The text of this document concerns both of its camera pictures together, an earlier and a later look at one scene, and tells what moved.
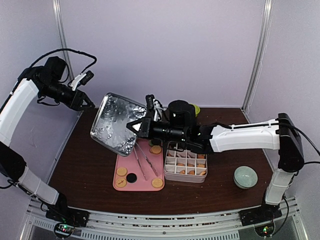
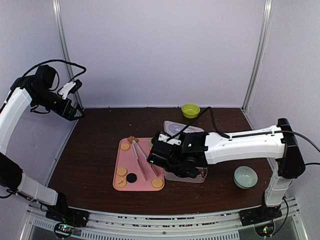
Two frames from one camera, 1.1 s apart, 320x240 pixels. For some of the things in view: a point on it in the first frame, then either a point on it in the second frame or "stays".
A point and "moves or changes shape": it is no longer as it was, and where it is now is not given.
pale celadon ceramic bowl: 245,177 stays
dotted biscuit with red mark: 121,182 stays
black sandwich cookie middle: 131,177 stays
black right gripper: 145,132 -> 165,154
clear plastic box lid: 109,125 moves or changes shape
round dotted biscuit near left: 121,171 stays
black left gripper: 76,104 -> 69,115
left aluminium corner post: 58,16 stays
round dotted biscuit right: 157,182 stays
